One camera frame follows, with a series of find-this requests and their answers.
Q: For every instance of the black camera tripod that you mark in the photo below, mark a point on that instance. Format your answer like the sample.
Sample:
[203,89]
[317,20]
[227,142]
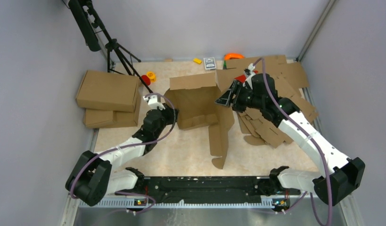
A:
[97,38]

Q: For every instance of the red yellow toy spool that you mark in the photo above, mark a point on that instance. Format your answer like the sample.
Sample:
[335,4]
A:
[149,78]

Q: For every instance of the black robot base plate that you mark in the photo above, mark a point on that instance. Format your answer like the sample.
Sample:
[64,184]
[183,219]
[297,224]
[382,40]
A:
[209,190]

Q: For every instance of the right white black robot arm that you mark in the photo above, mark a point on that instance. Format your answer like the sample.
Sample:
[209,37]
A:
[338,176]

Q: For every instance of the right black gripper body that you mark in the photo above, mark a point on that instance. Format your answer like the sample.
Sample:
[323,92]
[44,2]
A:
[250,100]

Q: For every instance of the small yellow block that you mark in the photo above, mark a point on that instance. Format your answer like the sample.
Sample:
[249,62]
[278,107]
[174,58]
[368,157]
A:
[197,61]

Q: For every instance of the stack of flat cardboard sheets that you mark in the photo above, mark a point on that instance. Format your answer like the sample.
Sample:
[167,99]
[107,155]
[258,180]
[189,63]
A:
[283,82]

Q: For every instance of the folded brown cardboard box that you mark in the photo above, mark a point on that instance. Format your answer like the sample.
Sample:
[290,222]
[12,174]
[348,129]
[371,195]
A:
[108,91]

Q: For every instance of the lower folded cardboard box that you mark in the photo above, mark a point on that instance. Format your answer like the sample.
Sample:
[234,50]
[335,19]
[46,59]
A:
[96,119]

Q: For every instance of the brown cardboard box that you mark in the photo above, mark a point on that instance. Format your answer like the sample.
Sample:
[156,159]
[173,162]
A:
[108,91]
[194,96]

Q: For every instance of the red plastic sheet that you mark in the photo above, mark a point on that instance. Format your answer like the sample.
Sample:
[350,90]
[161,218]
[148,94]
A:
[242,78]

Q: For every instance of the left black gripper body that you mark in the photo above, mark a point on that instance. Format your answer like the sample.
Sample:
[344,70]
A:
[167,117]

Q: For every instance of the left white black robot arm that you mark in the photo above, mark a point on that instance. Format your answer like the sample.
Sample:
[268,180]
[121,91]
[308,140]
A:
[94,176]

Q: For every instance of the orange plastic ring toy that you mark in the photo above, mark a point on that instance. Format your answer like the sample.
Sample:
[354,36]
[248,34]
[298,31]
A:
[231,56]

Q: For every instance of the blue playing card deck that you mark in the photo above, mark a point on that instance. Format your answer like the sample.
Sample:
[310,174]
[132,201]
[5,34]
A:
[209,63]

